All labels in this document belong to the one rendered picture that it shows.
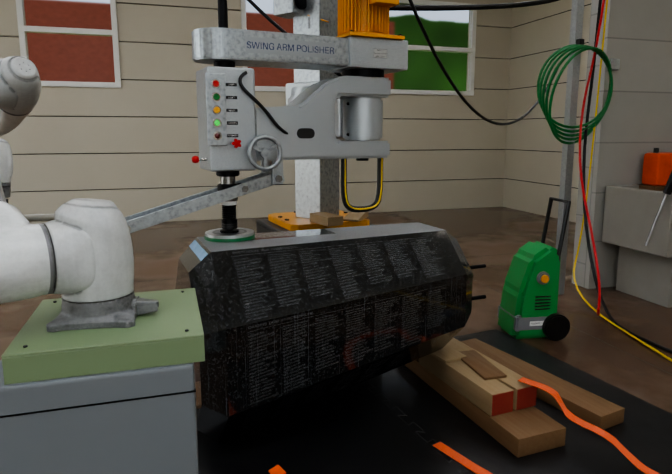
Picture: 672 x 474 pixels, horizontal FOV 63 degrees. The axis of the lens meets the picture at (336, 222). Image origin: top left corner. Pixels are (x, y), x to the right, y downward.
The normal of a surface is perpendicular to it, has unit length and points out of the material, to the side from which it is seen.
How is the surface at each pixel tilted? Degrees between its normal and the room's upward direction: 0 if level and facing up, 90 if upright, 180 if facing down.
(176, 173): 90
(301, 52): 90
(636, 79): 90
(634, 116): 90
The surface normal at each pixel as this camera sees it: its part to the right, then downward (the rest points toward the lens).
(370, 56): 0.43, 0.15
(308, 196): -0.59, 0.13
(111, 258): 0.70, 0.09
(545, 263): 0.15, 0.16
